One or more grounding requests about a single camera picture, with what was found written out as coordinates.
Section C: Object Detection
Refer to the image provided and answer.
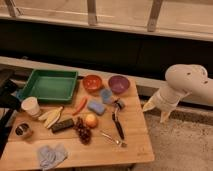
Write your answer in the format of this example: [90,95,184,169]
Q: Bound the black stand at left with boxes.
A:
[0,69,21,157]

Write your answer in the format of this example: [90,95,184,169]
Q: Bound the yellow red apple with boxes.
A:
[85,114,98,128]

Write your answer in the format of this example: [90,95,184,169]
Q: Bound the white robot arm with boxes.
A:
[143,64,213,123]

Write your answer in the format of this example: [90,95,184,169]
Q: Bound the white paper cup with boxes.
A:
[21,97,41,117]

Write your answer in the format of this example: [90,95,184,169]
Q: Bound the orange bowl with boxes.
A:
[82,75,103,92]

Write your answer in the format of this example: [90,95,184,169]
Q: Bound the purple grape bunch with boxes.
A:
[74,117,92,145]

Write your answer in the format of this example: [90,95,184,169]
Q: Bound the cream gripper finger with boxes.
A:
[142,98,156,112]
[160,111,171,123]

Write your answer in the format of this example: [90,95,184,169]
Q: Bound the blue grey cloth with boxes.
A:
[37,144,68,171]

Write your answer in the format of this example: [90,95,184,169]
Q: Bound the black handled dish brush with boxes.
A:
[112,99,125,140]

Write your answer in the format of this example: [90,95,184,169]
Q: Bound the yellow banana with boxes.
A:
[38,107,63,129]

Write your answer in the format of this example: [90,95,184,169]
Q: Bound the dark chocolate bar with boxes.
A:
[51,119,74,133]

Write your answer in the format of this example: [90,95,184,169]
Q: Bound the purple bowl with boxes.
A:
[108,75,130,94]

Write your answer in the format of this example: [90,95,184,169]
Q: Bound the small metal tin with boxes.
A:
[15,123,33,139]

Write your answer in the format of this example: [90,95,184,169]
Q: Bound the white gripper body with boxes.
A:
[154,85,183,112]

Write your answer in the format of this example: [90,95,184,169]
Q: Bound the green plastic tray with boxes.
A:
[18,70,78,103]

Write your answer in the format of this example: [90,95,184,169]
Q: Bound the light blue sponge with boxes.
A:
[100,88,112,104]

